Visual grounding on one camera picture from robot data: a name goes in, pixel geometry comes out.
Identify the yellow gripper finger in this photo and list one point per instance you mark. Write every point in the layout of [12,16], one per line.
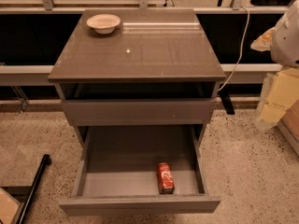
[264,41]

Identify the red coke can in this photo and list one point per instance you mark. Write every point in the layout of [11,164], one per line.
[166,183]

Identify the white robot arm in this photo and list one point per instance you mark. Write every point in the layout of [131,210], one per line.
[282,41]

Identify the grey drawer cabinet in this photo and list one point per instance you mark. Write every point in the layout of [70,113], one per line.
[152,55]

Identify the closed grey top drawer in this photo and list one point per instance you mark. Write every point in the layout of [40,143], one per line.
[138,112]

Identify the open grey middle drawer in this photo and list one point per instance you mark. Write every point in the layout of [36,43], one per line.
[117,174]

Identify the cardboard box at right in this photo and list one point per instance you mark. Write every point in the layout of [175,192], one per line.
[289,126]

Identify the white paper bowl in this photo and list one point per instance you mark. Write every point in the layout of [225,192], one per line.
[104,23]

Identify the black pole on floor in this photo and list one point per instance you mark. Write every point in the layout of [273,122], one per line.
[46,161]

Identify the wooden board bottom left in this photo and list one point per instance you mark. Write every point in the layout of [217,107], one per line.
[9,207]

